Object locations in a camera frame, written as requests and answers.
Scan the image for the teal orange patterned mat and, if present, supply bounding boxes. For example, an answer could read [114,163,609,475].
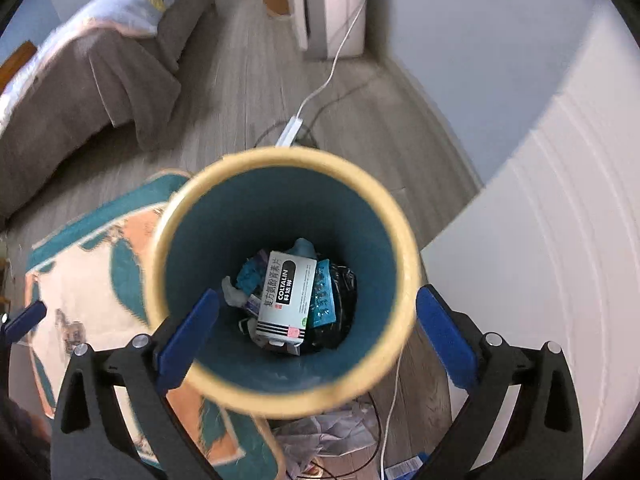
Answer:
[25,170,273,480]

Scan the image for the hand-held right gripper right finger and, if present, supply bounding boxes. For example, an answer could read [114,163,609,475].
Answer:
[415,284,586,480]

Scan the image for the blue floral quilt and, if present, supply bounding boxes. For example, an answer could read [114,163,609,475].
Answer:
[0,0,193,126]

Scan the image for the green white medicine box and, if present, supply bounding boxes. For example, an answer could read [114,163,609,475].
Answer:
[255,251,318,356]

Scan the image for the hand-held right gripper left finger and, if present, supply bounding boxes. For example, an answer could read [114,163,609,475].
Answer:
[50,287,221,480]

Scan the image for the white power cable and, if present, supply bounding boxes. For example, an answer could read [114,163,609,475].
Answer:
[299,0,375,111]

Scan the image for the black plastic bag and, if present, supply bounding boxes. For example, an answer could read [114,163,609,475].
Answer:
[300,262,358,353]

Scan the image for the white air purifier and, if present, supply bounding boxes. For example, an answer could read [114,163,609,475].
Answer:
[282,0,373,58]

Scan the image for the blue white packet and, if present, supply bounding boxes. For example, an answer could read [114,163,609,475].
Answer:
[385,452,431,480]

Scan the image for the black cable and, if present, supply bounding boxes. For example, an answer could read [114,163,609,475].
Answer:
[252,72,383,151]

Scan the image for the white wardrobe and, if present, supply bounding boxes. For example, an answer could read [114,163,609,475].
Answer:
[420,0,640,480]

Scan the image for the bed with grey blanket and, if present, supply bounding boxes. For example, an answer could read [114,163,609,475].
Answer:
[0,0,218,216]

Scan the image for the yellow waste bin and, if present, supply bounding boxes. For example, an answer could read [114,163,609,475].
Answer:
[150,146,423,420]

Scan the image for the wooden bed headboard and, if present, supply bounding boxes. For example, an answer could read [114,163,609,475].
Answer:
[0,42,38,93]

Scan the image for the white power strip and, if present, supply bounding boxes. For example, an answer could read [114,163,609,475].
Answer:
[276,116,302,148]

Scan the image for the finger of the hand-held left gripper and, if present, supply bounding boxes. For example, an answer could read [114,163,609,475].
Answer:
[0,301,47,347]

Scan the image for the clear plastic bag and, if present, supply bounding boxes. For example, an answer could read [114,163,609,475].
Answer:
[272,400,381,480]

